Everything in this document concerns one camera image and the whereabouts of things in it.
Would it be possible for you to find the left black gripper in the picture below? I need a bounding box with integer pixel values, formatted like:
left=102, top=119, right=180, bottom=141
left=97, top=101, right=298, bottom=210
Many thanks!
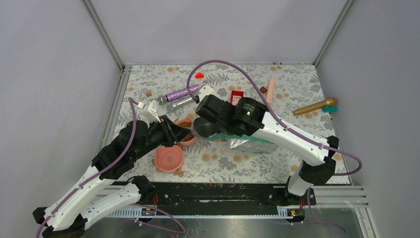
left=134, top=114, right=192, bottom=160

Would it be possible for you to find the green pet food bag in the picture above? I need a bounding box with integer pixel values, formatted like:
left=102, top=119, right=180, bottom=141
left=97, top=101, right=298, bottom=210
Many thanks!
left=191, top=118, right=279, bottom=154

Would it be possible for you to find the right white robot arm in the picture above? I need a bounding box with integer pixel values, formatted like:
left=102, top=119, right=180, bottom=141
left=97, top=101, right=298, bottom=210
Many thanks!
left=196, top=95, right=339, bottom=204

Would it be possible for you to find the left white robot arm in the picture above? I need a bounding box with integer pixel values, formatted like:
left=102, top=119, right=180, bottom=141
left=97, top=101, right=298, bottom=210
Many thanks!
left=33, top=116, right=191, bottom=238

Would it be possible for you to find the far pink pet bowl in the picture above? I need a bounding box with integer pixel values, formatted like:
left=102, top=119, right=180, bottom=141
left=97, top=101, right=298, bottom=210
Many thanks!
left=174, top=117, right=198, bottom=146

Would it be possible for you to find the pink pet bowl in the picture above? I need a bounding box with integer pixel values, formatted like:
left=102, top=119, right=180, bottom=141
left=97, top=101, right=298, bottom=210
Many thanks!
left=174, top=117, right=198, bottom=146
left=154, top=146, right=184, bottom=173

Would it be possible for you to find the near pink pet bowl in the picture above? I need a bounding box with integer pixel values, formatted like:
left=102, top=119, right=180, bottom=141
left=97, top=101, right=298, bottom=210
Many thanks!
left=154, top=146, right=184, bottom=173

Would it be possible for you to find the brown kibble in far bowl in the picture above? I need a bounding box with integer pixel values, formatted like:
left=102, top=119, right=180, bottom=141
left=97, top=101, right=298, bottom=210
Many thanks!
left=178, top=121, right=195, bottom=144

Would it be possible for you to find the red window brick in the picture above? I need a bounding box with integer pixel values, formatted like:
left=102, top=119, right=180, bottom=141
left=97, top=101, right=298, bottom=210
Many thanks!
left=230, top=90, right=244, bottom=105

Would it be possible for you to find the silver toy microphone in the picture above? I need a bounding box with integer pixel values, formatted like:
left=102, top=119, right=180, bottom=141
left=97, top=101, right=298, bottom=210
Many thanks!
left=166, top=96, right=197, bottom=113

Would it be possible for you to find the red toy block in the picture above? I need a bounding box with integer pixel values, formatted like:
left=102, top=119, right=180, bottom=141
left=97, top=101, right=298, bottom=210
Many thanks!
left=195, top=72, right=205, bottom=79

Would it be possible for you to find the purple glitter toy microphone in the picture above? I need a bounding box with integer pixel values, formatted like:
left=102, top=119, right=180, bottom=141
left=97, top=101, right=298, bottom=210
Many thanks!
left=156, top=88, right=194, bottom=105

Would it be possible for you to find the floral table mat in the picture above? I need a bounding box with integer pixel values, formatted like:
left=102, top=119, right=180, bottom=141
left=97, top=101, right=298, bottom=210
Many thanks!
left=114, top=64, right=335, bottom=183

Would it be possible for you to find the gold toy microphone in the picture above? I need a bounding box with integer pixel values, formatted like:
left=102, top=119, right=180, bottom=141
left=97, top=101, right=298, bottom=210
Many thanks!
left=292, top=97, right=337, bottom=116

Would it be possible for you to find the teal toy block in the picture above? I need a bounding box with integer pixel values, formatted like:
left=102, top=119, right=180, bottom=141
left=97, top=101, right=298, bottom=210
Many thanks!
left=321, top=106, right=337, bottom=113

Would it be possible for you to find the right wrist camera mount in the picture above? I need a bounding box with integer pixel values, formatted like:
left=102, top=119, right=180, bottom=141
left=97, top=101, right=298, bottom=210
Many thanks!
left=196, top=84, right=218, bottom=102

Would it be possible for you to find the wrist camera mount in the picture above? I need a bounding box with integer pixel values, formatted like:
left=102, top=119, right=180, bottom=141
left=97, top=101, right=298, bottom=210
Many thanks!
left=137, top=99, right=162, bottom=123
left=196, top=84, right=218, bottom=102

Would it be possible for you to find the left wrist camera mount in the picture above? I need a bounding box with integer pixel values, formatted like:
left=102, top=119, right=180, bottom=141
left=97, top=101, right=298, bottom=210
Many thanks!
left=137, top=99, right=162, bottom=123

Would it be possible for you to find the black mounting base plate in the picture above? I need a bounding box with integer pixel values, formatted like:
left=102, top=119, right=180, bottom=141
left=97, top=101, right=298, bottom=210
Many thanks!
left=122, top=181, right=316, bottom=216

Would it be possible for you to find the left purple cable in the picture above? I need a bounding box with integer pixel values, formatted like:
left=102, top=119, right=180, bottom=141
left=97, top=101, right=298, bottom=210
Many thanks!
left=35, top=97, right=186, bottom=238

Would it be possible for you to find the purple cable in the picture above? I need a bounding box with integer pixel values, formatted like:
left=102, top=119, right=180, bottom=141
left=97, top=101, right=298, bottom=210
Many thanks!
left=35, top=97, right=186, bottom=238
left=186, top=59, right=363, bottom=237

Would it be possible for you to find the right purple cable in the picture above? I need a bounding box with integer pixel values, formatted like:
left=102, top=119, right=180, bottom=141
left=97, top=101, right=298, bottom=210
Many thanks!
left=186, top=59, right=363, bottom=237

